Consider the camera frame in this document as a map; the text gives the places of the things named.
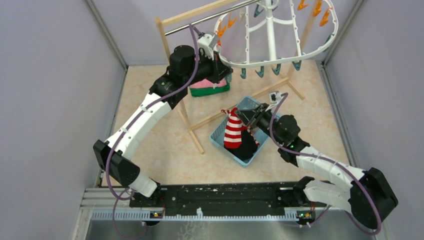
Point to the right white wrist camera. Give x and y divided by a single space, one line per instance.
276 97

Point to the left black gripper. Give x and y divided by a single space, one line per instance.
218 70

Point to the black sock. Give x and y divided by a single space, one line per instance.
247 148

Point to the red white striped sock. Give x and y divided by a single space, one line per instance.
252 134

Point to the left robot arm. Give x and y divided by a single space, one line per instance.
187 66

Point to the pink folded cloth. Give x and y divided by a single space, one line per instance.
205 83

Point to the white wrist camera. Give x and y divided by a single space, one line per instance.
209 42
276 97

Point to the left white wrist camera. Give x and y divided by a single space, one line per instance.
209 42

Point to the white round clip hanger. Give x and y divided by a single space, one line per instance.
248 34

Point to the aluminium frame rail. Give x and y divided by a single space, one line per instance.
107 208

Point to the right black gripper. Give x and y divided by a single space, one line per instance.
252 117

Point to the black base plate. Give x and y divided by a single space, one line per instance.
258 199

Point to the metal hanging rod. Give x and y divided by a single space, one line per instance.
199 11

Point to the blue plastic basket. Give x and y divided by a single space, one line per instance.
218 134

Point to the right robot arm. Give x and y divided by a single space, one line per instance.
365 195

